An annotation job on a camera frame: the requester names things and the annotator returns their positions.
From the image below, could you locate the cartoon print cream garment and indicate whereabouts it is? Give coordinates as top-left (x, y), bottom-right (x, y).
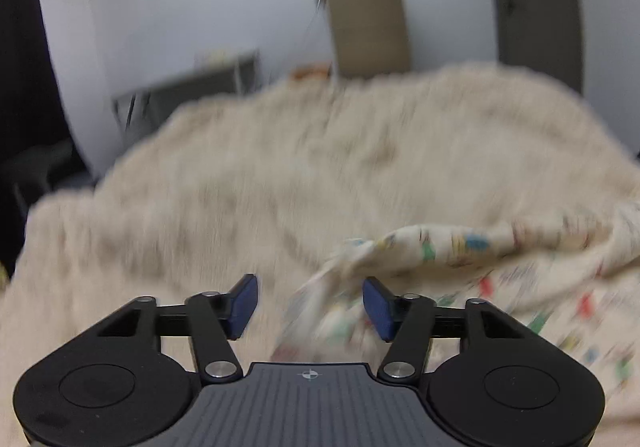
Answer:
top-left (273, 202), bottom-right (639, 412)

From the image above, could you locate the grey folding table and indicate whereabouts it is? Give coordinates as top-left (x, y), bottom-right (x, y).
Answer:
top-left (111, 48), bottom-right (259, 133)

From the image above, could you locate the cream fluffy blanket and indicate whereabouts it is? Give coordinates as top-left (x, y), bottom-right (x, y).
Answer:
top-left (1, 65), bottom-right (639, 446)

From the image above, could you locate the black plastic chair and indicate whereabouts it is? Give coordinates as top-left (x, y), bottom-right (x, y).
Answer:
top-left (3, 141), bottom-right (74, 220)

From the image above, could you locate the black curtain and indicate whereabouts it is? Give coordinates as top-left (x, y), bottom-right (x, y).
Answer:
top-left (1, 0), bottom-right (96, 274)

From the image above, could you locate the beige two-door refrigerator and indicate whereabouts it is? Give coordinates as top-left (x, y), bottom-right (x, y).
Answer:
top-left (323, 0), bottom-right (411, 79)

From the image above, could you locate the dark grey door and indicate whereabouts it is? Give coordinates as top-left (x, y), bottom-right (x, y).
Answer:
top-left (495, 0), bottom-right (584, 93)

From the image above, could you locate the white power cable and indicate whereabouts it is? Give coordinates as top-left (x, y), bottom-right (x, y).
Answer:
top-left (267, 0), bottom-right (331, 83)

